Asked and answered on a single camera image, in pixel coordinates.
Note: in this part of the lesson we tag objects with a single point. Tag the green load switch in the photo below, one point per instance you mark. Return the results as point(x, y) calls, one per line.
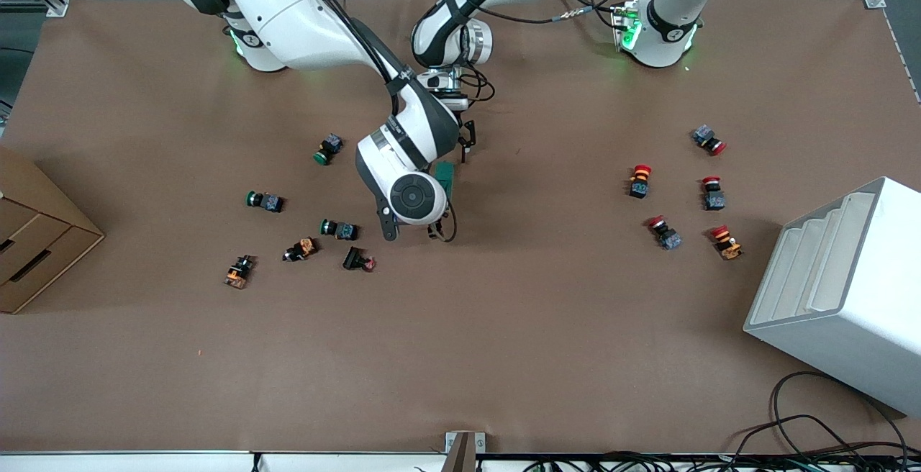
point(446, 173)

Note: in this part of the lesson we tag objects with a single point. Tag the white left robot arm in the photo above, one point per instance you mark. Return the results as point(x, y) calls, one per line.
point(460, 19)

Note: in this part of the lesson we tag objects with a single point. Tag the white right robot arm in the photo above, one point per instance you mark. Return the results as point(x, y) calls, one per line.
point(288, 11)

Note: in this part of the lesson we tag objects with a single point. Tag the green mushroom push button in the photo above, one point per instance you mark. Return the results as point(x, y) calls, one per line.
point(270, 203)
point(344, 230)
point(329, 147)

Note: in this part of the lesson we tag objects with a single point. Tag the brown table cover sheet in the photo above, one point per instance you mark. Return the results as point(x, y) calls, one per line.
point(504, 350)

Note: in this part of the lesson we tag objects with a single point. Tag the red button black block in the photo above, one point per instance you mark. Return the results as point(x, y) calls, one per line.
point(640, 180)

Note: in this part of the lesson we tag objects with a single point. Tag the red emergency stop button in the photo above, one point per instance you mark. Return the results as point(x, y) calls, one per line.
point(709, 139)
point(713, 195)
point(665, 233)

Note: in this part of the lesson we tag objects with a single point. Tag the red button orange block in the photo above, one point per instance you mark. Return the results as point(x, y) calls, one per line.
point(727, 243)

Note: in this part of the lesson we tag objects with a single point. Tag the brown cardboard box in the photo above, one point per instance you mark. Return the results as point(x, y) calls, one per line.
point(36, 242)

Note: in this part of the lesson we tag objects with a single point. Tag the white tiered organizer box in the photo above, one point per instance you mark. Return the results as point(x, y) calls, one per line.
point(863, 292)

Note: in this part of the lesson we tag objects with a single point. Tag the black switch red button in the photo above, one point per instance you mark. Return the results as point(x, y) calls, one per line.
point(354, 259)

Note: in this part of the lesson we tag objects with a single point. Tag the orange block selector switch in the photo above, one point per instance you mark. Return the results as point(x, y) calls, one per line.
point(304, 247)

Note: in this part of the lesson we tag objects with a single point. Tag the orange block key switch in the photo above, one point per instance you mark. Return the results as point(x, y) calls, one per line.
point(237, 275)

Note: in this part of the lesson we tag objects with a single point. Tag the metal table edge bracket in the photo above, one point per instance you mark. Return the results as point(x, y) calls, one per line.
point(460, 452)

